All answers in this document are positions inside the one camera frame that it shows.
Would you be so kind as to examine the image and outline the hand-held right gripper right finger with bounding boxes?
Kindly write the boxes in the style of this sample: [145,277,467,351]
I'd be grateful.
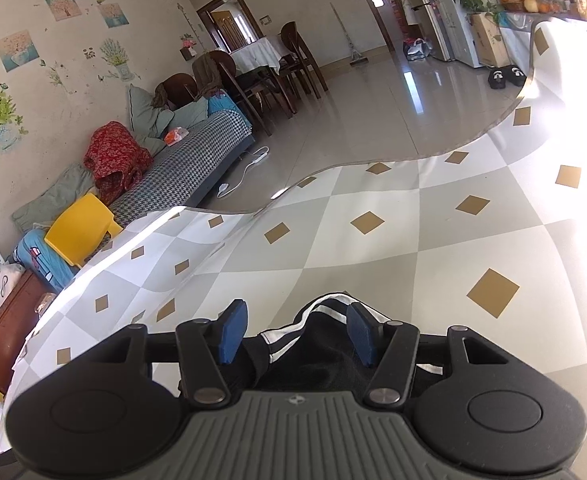
[346,302,511,407]

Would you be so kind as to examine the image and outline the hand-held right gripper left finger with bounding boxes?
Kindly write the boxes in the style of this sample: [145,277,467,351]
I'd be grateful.
[86,299,249,407]

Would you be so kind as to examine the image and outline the black t-shirt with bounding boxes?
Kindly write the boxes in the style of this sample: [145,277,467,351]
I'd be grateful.
[244,291,447,395]

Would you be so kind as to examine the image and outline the grey white checkered tablecloth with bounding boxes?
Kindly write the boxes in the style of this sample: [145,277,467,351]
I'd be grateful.
[0,15,587,480]

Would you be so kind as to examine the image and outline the houndstooth sofa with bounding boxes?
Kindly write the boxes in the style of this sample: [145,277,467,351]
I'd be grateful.
[108,110,257,221]

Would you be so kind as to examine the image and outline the white power strip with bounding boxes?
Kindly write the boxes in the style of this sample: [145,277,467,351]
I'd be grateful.
[217,146,270,198]

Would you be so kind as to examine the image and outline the yellow plastic chair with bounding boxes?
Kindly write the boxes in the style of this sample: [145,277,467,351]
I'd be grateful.
[44,192,124,268]

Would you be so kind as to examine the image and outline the blue cartoon blanket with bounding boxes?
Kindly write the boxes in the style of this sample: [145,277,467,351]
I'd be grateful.
[12,229,79,293]

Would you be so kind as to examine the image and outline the red patterned cloth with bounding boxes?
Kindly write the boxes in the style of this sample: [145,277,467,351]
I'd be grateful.
[84,121,153,206]

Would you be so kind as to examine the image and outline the pale teal cushion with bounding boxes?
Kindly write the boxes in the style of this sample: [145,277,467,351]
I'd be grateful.
[166,97,209,133]

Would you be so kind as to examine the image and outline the grey-green quilt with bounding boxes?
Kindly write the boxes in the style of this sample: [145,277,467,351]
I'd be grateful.
[12,162,99,233]

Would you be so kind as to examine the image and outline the brown wooden cabinet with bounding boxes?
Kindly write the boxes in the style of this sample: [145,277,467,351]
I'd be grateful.
[0,270,57,393]

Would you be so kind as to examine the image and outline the white paper bag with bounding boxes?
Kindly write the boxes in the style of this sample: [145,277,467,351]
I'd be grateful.
[0,262,27,318]

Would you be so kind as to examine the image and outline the teal pillow with dark piping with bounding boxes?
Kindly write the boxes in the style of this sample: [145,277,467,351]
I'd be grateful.
[126,82,174,138]

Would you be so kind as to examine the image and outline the dark wooden dining chair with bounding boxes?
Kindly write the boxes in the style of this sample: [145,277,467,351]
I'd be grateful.
[208,50,274,136]
[280,21,329,106]

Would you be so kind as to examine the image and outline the dining table with white cloth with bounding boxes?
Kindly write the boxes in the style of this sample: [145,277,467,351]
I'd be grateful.
[228,35,294,73]

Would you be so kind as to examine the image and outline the shiny plastic bag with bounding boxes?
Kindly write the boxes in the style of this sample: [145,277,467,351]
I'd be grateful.
[403,37,434,63]

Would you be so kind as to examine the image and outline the lavender wall sticker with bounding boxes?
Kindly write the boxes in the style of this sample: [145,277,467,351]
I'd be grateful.
[98,39,139,81]

